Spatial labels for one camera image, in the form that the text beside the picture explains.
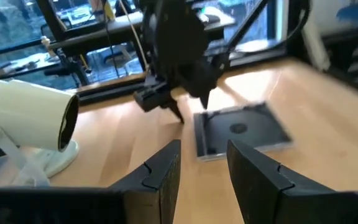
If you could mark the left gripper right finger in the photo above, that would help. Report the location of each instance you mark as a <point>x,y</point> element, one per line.
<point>256,186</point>

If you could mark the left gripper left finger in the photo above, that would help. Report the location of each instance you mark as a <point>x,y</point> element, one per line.
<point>148,193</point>

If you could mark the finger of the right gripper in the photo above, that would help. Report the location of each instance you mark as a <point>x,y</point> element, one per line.
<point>204,96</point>
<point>157,98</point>

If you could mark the black jewel case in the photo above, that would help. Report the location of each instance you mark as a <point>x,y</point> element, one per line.
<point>244,130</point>

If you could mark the white cylindrical roll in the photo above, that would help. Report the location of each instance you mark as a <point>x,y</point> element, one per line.
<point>26,112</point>

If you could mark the black aluminium table frame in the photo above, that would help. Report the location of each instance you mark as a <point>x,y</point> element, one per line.
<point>113,93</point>

